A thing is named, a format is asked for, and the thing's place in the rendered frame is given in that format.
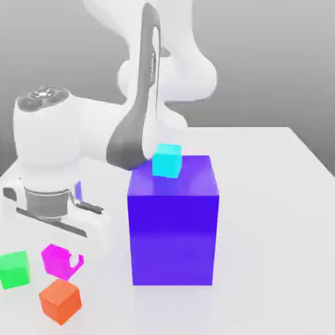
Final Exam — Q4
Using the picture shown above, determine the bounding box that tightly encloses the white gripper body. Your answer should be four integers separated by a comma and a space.
14, 202, 113, 258

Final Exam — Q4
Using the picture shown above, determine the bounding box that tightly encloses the small magenta cube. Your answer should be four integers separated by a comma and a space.
41, 243, 85, 281

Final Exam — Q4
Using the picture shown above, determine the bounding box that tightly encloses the small orange cube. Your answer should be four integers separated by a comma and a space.
39, 278, 82, 326

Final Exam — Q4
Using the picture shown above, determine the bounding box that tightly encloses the small green cube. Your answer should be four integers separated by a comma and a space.
0, 250, 31, 291

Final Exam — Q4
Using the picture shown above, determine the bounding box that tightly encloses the small cyan cube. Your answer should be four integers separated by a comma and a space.
151, 143, 183, 179

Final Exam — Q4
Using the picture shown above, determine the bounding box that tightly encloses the large blue box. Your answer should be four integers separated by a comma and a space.
127, 154, 220, 287

